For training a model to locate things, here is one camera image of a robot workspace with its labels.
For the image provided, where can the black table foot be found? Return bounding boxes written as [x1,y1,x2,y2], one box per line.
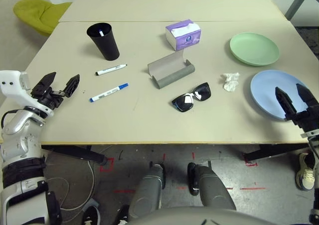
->
[41,145,108,166]
[243,144,311,162]

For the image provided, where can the purple tissue box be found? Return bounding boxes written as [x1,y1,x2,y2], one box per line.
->
[165,18,202,52]

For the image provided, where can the grey robot leg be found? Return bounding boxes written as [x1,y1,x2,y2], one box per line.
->
[128,161,166,222]
[187,162,237,211]

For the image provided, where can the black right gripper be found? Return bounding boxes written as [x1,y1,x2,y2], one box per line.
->
[275,83,319,134]

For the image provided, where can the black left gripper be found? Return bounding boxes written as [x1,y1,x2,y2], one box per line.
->
[31,72,81,111]

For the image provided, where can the small grey floor box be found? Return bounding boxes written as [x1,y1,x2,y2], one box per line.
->
[83,198,100,210]

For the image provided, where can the white marker with black cap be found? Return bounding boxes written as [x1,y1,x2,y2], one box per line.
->
[95,63,129,77]

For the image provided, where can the grey robot torso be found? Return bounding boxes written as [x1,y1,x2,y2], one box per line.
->
[126,206,277,225]

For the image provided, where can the black sneaker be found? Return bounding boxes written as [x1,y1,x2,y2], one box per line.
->
[81,205,102,225]
[114,204,131,225]

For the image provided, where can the grey glasses case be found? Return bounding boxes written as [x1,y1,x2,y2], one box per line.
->
[147,51,195,90]

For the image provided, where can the black plastic cup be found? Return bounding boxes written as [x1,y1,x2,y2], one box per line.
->
[86,22,121,61]

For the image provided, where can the grey left robot leg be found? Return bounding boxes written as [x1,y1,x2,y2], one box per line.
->
[128,161,166,222]

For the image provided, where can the blue plate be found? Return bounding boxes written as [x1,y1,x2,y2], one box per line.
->
[250,70,310,122]

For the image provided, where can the grey right robot leg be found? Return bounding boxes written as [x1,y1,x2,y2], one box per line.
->
[187,162,237,211]

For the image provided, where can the white floor cable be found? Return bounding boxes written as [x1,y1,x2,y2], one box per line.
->
[46,145,97,212]

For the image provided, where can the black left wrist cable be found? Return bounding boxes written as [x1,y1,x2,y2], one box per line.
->
[0,109,16,130]

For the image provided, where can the cream white sneaker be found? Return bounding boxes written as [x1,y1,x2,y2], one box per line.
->
[296,152,317,191]

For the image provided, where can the white tissue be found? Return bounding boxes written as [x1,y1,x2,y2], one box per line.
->
[219,72,241,93]

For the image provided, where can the black sunglasses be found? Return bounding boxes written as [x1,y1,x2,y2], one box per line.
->
[171,82,212,114]

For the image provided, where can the yellow-green chair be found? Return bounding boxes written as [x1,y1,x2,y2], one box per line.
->
[12,0,73,37]

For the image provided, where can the white marker with blue cap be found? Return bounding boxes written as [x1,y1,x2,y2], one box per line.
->
[89,82,130,103]

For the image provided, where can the green plate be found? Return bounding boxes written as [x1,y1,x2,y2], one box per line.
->
[229,32,280,67]

